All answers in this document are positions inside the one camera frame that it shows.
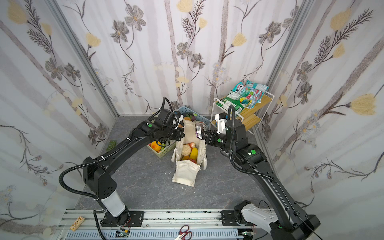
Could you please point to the wooden tag block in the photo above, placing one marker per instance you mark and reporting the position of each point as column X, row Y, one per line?
column 77, row 223

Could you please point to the teal snack packet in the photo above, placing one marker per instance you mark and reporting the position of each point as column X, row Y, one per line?
column 249, row 94

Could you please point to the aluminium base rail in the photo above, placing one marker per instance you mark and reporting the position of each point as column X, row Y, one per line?
column 206, row 224

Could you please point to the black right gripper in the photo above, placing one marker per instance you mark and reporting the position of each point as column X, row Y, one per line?
column 207, row 138

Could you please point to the orange toy fruit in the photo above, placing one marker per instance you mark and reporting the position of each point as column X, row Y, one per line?
column 156, row 147

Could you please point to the dark purple snack bar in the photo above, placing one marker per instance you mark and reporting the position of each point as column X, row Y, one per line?
column 199, row 132

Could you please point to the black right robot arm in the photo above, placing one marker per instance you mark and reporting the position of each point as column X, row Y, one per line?
column 287, row 220

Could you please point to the floral canvas tote bag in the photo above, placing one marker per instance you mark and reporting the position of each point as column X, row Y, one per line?
column 187, row 170

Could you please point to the blue plastic vegetable basket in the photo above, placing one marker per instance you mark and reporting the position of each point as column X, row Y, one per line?
column 192, row 115

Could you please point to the small green toy on floor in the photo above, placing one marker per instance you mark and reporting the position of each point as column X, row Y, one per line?
column 111, row 145

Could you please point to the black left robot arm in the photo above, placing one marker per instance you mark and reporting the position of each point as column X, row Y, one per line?
column 162, row 126

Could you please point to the red handled scissors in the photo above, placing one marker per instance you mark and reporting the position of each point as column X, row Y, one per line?
column 184, row 233

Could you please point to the white wire wooden shelf rack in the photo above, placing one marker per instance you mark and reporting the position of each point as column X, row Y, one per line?
column 251, row 118

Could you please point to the green snack packet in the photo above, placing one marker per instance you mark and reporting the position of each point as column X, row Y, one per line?
column 239, row 102

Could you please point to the beige toy garlic bulb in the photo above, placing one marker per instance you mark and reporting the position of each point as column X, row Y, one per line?
column 186, row 150

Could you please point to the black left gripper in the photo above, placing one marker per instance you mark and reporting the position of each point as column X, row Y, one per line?
column 176, row 133

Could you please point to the green plastic fruit basket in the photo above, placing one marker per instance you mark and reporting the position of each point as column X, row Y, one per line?
column 167, row 147

